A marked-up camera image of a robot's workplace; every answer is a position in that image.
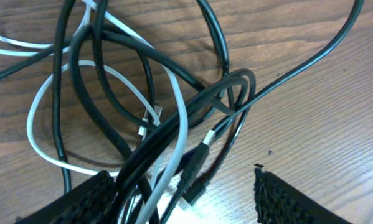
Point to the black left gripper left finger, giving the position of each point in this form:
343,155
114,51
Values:
87,203

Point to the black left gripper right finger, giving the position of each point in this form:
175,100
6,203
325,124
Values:
276,201

